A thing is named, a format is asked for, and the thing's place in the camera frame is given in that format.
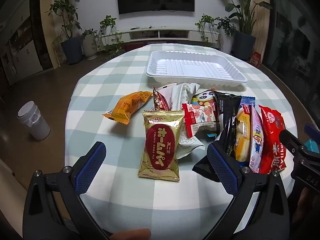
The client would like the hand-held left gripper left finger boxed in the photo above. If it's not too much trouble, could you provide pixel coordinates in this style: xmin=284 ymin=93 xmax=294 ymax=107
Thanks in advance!
xmin=22 ymin=141 xmax=110 ymax=240

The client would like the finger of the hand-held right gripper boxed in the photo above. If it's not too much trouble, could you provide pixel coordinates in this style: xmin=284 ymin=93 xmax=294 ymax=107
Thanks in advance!
xmin=279 ymin=129 xmax=308 ymax=160
xmin=304 ymin=124 xmax=320 ymax=140

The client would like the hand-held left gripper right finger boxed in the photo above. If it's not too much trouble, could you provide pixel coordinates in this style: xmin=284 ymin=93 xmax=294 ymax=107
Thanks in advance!
xmin=202 ymin=144 xmax=292 ymax=240

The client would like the large red snack packet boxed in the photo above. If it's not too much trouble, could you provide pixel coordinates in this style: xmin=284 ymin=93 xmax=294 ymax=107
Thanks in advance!
xmin=257 ymin=104 xmax=294 ymax=174

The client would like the pink cartoon snack packet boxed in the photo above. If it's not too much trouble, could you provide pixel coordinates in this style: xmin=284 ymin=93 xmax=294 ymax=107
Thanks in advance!
xmin=249 ymin=105 xmax=265 ymax=174

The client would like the large white snack packet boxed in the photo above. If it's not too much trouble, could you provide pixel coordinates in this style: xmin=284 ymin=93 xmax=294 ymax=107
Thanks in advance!
xmin=172 ymin=82 xmax=206 ymax=159

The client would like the yellow cake packet blue edge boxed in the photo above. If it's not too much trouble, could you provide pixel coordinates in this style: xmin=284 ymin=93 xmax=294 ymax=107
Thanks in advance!
xmin=234 ymin=96 xmax=256 ymax=167

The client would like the black snack packet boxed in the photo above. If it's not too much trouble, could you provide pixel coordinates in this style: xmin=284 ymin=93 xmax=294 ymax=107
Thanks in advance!
xmin=192 ymin=92 xmax=242 ymax=180

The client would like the red and white snack packet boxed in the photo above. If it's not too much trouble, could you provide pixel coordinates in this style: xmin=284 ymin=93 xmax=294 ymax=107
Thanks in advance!
xmin=182 ymin=102 xmax=218 ymax=138

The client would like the gold snack packet red oval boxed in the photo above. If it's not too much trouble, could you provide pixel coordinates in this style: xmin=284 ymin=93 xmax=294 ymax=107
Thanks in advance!
xmin=137 ymin=109 xmax=185 ymax=182

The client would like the panda print snack packet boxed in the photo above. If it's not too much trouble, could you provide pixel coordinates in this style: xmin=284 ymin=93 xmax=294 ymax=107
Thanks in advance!
xmin=191 ymin=90 xmax=217 ymax=105

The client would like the orange snack packet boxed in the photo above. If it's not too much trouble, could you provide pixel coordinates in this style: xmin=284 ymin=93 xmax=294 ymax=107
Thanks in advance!
xmin=102 ymin=91 xmax=153 ymax=125

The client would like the pale pink snack packet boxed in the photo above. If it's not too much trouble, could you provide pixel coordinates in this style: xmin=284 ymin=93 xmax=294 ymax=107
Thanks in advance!
xmin=157 ymin=84 xmax=178 ymax=110

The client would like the dark red foil snack packet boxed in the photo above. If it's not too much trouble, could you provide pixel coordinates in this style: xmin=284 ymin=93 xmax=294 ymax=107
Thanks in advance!
xmin=152 ymin=85 xmax=172 ymax=112

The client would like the white plastic tray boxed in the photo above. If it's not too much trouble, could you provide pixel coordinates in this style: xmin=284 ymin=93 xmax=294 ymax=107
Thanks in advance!
xmin=146 ymin=50 xmax=248 ymax=84

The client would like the person's right hand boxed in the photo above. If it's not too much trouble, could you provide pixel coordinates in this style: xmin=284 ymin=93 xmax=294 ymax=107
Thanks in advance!
xmin=291 ymin=186 xmax=320 ymax=230

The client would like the person's left hand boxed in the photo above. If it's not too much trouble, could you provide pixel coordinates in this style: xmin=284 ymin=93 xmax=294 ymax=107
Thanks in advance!
xmin=110 ymin=228 xmax=152 ymax=240

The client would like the white trash bin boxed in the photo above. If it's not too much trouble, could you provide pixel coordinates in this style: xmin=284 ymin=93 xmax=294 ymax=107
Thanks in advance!
xmin=17 ymin=101 xmax=51 ymax=140

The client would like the glass sliding door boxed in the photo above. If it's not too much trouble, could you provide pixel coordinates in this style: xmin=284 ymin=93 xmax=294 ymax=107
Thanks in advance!
xmin=265 ymin=0 xmax=320 ymax=105

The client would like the red gift bag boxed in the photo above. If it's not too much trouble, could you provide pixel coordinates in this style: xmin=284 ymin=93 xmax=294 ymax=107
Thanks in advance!
xmin=250 ymin=51 xmax=262 ymax=67

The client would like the large-leaf plant in dark pot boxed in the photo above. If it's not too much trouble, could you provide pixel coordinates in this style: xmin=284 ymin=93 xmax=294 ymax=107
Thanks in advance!
xmin=211 ymin=0 xmax=273 ymax=60

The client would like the tall plant in dark pot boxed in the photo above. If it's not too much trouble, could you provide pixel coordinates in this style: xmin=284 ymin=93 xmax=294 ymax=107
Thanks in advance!
xmin=49 ymin=0 xmax=84 ymax=64

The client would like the small plant in white pot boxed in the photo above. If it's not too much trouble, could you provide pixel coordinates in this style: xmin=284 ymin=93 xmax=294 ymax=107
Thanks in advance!
xmin=81 ymin=29 xmax=98 ymax=60

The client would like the beige curtain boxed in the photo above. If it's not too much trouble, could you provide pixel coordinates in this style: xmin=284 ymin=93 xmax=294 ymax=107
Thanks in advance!
xmin=251 ymin=0 xmax=274 ymax=63

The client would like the red storage box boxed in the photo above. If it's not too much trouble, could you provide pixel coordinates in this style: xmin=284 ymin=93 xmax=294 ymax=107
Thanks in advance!
xmin=124 ymin=43 xmax=150 ymax=52

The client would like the white cupboard unit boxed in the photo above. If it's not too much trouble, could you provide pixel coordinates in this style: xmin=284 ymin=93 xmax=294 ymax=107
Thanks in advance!
xmin=0 ymin=0 xmax=54 ymax=85

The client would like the bushy green plant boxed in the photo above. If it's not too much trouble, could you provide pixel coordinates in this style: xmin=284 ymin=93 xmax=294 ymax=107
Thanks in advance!
xmin=216 ymin=17 xmax=237 ymax=53

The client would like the trailing green plant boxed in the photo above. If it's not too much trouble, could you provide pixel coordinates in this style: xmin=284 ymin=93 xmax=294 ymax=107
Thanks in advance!
xmin=96 ymin=15 xmax=124 ymax=54
xmin=195 ymin=14 xmax=218 ymax=48

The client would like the white television cabinet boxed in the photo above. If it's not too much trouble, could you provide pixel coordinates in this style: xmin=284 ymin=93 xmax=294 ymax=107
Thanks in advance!
xmin=117 ymin=27 xmax=220 ymax=43

